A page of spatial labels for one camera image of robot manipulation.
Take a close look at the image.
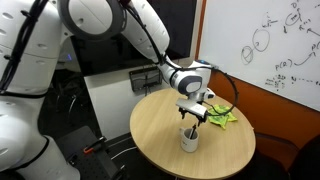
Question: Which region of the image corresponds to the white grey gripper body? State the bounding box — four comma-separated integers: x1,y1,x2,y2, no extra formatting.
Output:
175,97,209,119

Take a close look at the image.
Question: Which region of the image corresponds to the black marker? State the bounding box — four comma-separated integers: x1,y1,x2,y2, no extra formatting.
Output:
189,123,197,140

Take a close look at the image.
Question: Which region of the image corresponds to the yellow green crumpled bag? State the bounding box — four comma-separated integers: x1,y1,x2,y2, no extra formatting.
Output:
207,103,239,130

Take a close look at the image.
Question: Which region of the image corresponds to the white ceramic mug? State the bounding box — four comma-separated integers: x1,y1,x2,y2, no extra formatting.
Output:
179,126,200,154

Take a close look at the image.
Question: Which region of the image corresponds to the round wooden table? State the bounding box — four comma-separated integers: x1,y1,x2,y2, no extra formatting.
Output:
129,87,257,180

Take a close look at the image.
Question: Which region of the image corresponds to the white cabinet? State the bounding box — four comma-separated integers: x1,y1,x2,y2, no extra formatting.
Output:
83,65,172,141

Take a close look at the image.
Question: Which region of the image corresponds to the dark window panel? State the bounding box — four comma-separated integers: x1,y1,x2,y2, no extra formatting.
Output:
71,0,198,76

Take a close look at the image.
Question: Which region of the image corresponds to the orange black clamp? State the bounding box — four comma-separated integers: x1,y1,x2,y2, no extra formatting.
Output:
83,136,108,155

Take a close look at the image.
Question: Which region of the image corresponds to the dark chair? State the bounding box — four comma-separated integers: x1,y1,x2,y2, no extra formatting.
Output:
233,132,320,180

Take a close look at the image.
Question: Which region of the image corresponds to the whiteboard with drawings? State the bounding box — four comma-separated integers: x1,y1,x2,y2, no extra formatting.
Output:
198,0,320,112

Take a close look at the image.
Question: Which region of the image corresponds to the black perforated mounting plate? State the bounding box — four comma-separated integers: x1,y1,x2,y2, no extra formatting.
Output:
55,125,125,180

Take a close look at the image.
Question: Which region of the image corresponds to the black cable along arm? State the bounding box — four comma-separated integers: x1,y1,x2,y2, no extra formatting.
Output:
0,0,240,117

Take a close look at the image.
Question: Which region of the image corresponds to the black wire mesh basket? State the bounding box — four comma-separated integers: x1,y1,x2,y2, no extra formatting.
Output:
128,66,163,93

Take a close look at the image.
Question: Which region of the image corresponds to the white floor cable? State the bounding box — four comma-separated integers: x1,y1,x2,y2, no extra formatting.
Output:
110,145,138,161

